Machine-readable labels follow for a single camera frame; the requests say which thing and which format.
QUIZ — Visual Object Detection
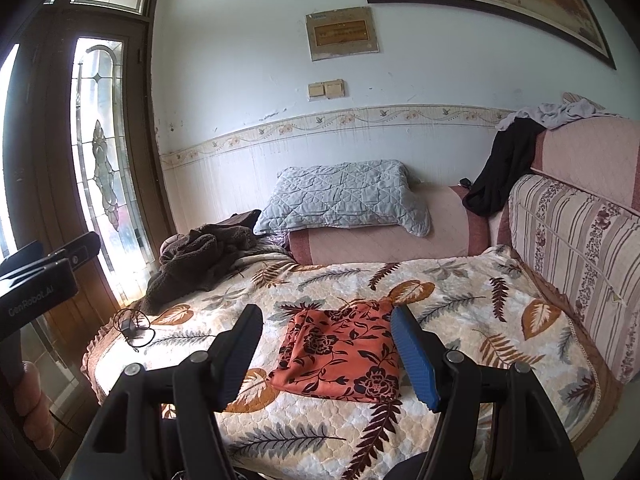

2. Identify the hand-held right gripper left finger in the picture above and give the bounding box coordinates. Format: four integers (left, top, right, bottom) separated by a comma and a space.
60, 304, 264, 480

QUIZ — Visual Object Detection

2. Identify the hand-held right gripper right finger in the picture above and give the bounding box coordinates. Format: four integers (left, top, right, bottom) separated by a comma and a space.
390, 304, 586, 480

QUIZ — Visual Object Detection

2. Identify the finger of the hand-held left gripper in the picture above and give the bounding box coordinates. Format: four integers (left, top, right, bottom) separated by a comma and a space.
0, 240, 46, 275
60, 231, 102, 268

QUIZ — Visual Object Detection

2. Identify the orange floral garment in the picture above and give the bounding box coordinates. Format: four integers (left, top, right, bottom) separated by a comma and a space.
270, 299, 403, 403

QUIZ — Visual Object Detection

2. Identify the person's left hand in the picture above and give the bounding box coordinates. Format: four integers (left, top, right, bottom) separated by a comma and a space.
12, 361, 54, 452

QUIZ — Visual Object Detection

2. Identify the leaf print blanket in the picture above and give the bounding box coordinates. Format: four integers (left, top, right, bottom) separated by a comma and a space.
81, 245, 623, 480

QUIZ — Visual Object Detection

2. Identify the brown fuzzy garment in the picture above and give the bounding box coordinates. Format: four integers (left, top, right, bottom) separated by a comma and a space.
140, 209, 291, 316

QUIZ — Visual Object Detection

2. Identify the pink sofa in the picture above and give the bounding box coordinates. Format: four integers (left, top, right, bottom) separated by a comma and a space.
287, 116, 640, 266

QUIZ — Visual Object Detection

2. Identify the wooden stained glass door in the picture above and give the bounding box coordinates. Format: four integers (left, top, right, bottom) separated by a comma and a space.
0, 0, 176, 461

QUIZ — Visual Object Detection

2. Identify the grey quilted pillow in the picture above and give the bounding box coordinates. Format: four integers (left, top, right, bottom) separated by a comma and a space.
253, 160, 432, 238

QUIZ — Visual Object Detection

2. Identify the striped floral cushion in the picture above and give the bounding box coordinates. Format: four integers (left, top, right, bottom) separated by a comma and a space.
507, 174, 640, 386

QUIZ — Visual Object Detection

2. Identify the black garment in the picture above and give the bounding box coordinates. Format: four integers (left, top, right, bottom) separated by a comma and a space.
462, 119, 547, 217

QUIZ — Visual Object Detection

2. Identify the lilac cloth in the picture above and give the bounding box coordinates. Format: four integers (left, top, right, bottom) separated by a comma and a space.
495, 92, 626, 133

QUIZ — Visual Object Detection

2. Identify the black charger cable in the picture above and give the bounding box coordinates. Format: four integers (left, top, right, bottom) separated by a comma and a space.
112, 307, 156, 351

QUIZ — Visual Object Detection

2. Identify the small framed wall plaque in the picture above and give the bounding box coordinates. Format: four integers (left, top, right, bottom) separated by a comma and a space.
306, 6, 379, 62

